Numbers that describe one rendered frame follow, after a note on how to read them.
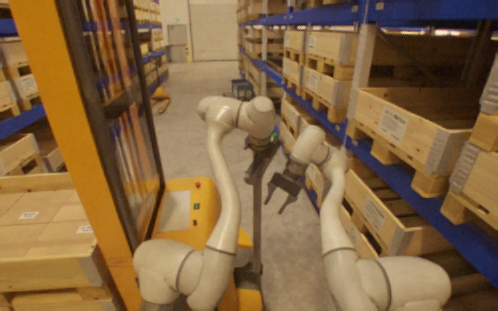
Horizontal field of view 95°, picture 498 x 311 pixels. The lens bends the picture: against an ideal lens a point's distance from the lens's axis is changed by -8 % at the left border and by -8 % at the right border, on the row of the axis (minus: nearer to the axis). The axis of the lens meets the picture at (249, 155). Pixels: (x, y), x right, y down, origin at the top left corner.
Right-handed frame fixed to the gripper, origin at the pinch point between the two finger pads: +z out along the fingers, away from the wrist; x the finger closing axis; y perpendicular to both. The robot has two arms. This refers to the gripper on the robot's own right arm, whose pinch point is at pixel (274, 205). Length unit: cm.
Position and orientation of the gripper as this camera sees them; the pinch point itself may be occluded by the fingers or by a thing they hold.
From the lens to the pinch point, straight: 111.1
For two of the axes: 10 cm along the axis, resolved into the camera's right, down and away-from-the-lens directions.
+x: 8.1, 4.8, -3.4
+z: -4.6, 8.8, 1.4
